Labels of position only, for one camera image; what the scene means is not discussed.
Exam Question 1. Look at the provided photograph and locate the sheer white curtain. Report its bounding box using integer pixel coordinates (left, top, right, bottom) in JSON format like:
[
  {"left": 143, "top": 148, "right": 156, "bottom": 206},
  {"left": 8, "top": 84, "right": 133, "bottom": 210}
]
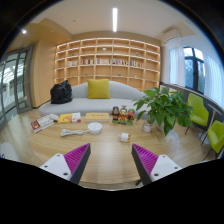
[
  {"left": 169, "top": 46, "right": 186, "bottom": 88},
  {"left": 203, "top": 54, "right": 224, "bottom": 109}
]

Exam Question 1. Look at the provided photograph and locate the white coiled power cable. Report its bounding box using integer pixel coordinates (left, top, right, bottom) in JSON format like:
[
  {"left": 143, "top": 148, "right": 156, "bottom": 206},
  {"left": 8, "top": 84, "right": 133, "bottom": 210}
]
[{"left": 59, "top": 128, "right": 90, "bottom": 138}]

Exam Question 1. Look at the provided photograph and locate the grey curved sofa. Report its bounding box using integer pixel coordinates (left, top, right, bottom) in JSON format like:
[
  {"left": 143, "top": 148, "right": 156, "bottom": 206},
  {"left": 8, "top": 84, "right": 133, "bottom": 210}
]
[{"left": 37, "top": 80, "right": 151, "bottom": 118}]

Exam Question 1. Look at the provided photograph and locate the three-figure painted figurine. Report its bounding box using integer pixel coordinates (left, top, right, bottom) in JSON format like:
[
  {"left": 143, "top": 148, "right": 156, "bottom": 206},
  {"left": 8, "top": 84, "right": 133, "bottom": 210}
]
[{"left": 110, "top": 105, "right": 137, "bottom": 126}]

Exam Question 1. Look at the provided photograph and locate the large tan book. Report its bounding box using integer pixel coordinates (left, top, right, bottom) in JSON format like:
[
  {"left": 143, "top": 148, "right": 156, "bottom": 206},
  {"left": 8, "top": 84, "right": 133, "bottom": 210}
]
[{"left": 83, "top": 112, "right": 111, "bottom": 123}]

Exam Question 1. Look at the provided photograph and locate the yellow book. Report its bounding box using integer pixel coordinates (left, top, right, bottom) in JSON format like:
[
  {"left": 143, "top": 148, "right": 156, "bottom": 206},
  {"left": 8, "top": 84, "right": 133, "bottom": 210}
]
[{"left": 57, "top": 113, "right": 74, "bottom": 124}]

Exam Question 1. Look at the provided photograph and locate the red-covered open book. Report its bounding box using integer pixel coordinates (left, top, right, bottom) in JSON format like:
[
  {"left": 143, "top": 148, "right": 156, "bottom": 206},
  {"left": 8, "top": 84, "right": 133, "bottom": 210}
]
[{"left": 30, "top": 115, "right": 55, "bottom": 134}]

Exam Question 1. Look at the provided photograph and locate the small white maroon cup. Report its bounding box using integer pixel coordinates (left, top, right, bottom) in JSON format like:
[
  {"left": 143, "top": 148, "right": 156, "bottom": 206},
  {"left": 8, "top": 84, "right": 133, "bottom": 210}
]
[{"left": 142, "top": 120, "right": 153, "bottom": 133}]

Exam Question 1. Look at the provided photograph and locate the patterned white magazine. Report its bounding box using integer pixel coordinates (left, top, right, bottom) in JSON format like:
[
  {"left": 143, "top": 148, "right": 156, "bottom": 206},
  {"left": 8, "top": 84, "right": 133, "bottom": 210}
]
[{"left": 48, "top": 113, "right": 60, "bottom": 122}]

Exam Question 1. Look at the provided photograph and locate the round white power strip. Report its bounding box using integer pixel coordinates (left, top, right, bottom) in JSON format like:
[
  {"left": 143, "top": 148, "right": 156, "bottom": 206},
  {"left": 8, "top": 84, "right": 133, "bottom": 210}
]
[{"left": 87, "top": 121, "right": 104, "bottom": 135}]

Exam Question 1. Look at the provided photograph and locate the green potted plant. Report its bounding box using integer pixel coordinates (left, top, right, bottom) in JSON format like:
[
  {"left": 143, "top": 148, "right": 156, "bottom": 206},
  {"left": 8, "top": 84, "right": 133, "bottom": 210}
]
[{"left": 133, "top": 85, "right": 194, "bottom": 137}]

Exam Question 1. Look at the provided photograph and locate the wooden wall shelf unit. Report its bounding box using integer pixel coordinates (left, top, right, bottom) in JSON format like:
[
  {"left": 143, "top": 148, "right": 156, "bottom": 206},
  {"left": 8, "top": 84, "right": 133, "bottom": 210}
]
[{"left": 53, "top": 37, "right": 162, "bottom": 92}]

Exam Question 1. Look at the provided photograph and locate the long ceiling light strip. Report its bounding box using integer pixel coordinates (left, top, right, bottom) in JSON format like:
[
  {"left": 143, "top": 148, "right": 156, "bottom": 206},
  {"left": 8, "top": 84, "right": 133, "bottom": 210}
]
[{"left": 111, "top": 7, "right": 119, "bottom": 33}]

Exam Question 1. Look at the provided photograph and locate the white gold-rimmed charger block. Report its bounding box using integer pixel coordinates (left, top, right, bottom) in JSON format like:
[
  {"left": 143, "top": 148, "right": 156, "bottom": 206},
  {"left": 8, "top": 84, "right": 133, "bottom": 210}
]
[{"left": 118, "top": 132, "right": 132, "bottom": 144}]

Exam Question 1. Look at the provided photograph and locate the yellow cushion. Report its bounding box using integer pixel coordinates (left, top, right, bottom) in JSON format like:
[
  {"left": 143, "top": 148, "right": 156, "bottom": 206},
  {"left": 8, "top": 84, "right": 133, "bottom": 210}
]
[{"left": 87, "top": 78, "right": 112, "bottom": 100}]

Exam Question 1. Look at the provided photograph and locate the grey-framed glass door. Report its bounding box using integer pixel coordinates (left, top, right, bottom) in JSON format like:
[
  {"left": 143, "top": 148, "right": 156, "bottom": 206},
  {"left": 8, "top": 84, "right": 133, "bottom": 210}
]
[{"left": 0, "top": 44, "right": 35, "bottom": 129}]

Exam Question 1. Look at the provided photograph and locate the white wall air conditioner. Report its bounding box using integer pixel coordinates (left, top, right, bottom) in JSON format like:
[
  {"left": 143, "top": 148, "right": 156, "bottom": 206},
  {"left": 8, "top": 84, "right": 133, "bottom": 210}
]
[{"left": 162, "top": 28, "right": 183, "bottom": 43}]

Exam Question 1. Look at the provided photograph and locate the black bag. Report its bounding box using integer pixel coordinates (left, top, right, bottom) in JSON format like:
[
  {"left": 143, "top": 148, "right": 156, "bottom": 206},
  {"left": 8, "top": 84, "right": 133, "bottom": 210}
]
[{"left": 49, "top": 79, "right": 74, "bottom": 105}]

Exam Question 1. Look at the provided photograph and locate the lime green chair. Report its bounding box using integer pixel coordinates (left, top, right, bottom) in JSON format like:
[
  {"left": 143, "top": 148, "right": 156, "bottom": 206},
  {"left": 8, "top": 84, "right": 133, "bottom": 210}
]
[
  {"left": 184, "top": 92, "right": 210, "bottom": 136},
  {"left": 203, "top": 119, "right": 224, "bottom": 161}
]

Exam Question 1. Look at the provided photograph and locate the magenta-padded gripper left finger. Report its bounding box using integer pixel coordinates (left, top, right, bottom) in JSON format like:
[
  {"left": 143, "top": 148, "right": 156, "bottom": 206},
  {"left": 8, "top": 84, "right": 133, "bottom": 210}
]
[{"left": 39, "top": 142, "right": 92, "bottom": 185}]

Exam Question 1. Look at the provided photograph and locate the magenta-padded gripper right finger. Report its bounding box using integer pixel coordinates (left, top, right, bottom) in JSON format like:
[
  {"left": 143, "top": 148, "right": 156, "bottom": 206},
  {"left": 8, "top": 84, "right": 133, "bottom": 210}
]
[{"left": 130, "top": 143, "right": 183, "bottom": 187}]

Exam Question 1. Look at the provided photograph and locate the dark-framed window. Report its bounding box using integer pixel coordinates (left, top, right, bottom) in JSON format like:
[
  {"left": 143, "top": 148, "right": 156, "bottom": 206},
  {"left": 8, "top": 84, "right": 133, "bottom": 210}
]
[{"left": 183, "top": 46, "right": 206, "bottom": 95}]

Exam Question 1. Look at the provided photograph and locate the white and red book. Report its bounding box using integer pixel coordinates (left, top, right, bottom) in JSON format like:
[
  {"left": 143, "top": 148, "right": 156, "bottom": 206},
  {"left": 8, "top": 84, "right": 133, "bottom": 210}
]
[{"left": 71, "top": 112, "right": 82, "bottom": 123}]

